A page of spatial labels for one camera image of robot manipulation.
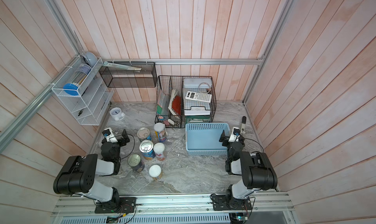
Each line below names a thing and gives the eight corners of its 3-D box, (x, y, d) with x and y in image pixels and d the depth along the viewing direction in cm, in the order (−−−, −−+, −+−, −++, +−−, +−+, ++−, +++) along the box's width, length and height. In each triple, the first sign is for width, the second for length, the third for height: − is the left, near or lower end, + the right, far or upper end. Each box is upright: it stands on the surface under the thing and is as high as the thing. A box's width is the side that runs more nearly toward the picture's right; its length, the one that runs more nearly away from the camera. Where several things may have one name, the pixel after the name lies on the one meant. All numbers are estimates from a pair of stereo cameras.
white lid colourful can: (156, 142, 98) (153, 131, 88) (157, 133, 102) (154, 122, 92) (166, 142, 98) (164, 131, 88) (167, 133, 102) (165, 122, 92)
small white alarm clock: (109, 113, 115) (107, 110, 113) (118, 108, 119) (116, 105, 116) (117, 122, 110) (115, 119, 107) (127, 116, 114) (125, 113, 111)
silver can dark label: (131, 172, 85) (125, 166, 78) (133, 160, 90) (128, 153, 82) (143, 172, 85) (138, 166, 78) (145, 160, 90) (141, 153, 82)
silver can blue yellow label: (142, 160, 91) (138, 152, 82) (145, 147, 96) (141, 139, 88) (155, 160, 91) (151, 152, 82) (156, 147, 96) (153, 139, 88)
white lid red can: (155, 161, 91) (152, 153, 81) (157, 151, 95) (154, 142, 86) (165, 161, 91) (163, 153, 81) (166, 151, 95) (164, 142, 86)
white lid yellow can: (150, 181, 83) (147, 177, 77) (152, 169, 87) (149, 164, 81) (161, 181, 83) (159, 177, 77) (162, 169, 87) (160, 164, 81)
